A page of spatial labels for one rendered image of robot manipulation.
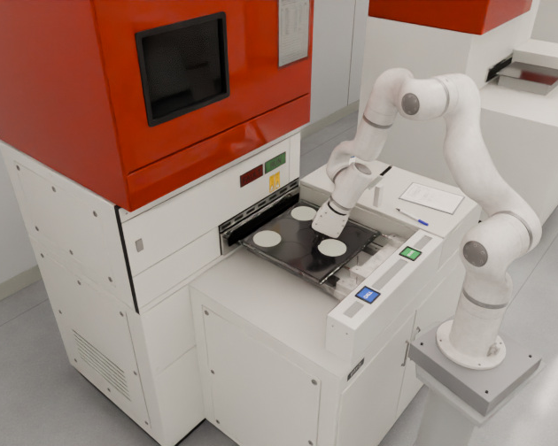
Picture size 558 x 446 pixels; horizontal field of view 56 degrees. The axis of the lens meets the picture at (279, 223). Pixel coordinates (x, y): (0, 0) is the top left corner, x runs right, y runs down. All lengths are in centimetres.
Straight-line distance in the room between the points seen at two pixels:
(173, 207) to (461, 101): 87
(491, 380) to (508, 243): 41
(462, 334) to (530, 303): 173
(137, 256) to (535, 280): 246
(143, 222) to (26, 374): 145
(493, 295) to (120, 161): 100
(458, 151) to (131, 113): 81
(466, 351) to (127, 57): 116
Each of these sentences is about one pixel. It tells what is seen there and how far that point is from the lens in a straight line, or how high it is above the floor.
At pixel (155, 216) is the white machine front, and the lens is 161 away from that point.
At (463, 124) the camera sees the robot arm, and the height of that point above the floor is 147.
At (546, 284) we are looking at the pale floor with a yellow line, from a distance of 344.
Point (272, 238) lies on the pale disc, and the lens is 188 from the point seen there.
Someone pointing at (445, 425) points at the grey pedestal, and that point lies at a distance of 178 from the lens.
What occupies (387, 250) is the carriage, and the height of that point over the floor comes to 88.
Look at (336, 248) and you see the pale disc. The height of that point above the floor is 90.
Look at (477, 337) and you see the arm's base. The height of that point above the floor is 96.
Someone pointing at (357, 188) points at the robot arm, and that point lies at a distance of 167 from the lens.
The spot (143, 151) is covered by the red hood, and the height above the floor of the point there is 138.
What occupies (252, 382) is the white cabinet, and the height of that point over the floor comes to 54.
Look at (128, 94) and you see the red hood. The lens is 136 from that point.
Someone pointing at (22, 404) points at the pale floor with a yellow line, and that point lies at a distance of 275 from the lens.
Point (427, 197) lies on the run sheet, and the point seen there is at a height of 97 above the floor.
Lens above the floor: 200
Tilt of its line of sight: 34 degrees down
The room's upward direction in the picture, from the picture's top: straight up
